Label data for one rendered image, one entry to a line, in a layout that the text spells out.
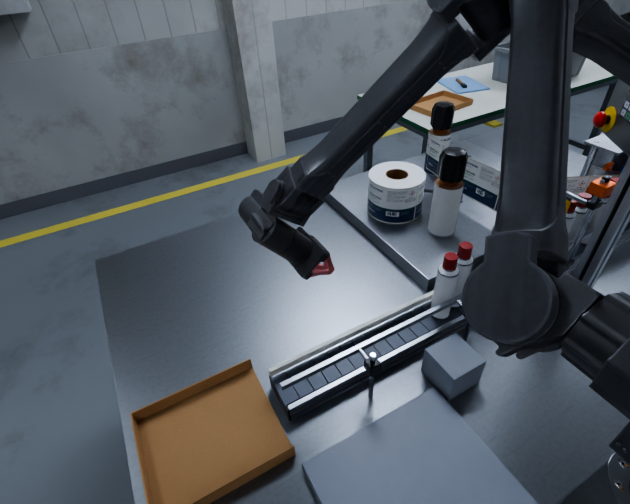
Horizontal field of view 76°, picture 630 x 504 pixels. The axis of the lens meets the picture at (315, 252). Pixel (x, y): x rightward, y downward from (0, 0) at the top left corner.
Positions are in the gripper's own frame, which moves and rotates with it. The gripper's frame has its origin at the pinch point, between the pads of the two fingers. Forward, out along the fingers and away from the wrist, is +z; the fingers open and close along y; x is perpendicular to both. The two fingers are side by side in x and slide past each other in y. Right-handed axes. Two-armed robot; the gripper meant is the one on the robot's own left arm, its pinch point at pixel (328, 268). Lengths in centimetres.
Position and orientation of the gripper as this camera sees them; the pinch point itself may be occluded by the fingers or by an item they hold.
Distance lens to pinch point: 83.0
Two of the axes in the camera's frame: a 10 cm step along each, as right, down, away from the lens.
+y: -4.9, -5.2, 7.0
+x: -6.4, 7.6, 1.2
